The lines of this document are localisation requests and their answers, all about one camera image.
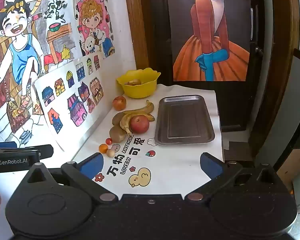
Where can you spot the orange dress wall poster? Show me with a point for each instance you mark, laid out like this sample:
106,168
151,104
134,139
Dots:
210,55

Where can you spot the colourful houses wall poster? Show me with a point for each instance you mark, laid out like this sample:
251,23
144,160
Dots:
65,97

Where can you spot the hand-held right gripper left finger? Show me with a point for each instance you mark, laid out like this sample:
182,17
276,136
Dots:
92,166

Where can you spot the white printed table cloth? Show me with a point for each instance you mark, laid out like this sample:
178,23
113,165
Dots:
170,160

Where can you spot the round brown fruit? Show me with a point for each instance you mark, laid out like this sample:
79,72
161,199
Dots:
136,82

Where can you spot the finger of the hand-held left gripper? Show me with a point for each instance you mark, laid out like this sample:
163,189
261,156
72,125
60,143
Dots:
43,152

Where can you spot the small red apple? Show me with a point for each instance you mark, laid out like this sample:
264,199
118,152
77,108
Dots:
119,103

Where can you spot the brown kiwi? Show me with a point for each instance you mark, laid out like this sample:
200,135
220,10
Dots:
117,134
117,119

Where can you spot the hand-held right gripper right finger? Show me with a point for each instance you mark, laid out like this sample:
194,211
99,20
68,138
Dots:
210,167

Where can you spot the spotted yellow banana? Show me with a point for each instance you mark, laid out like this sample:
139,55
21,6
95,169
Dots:
125,123

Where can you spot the curved yellow banana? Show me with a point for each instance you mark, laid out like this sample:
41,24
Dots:
145,108

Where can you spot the red cherry tomato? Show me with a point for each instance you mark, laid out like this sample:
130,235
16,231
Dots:
108,141

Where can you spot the wooden door frame post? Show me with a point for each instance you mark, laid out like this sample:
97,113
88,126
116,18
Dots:
137,30
272,55

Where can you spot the beige longan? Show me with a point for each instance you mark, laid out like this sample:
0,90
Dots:
110,153

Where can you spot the grey appliance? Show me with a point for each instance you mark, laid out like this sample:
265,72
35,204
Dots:
290,105

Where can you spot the large red apple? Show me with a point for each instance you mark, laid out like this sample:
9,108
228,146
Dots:
139,124

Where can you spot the small orange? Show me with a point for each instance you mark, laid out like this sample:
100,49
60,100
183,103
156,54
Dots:
103,148

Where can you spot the laughing boy wall poster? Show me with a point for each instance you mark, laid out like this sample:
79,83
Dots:
20,42

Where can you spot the metal tray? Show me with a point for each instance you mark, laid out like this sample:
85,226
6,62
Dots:
185,120

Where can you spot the dark door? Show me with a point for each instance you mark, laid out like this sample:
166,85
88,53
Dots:
162,55

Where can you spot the plain cardboard box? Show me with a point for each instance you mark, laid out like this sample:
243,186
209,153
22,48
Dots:
293,165

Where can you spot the yellow plastic bowl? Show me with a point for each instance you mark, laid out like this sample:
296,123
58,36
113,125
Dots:
140,90

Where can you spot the girl with bear wall poster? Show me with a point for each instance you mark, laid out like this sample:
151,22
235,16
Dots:
95,25

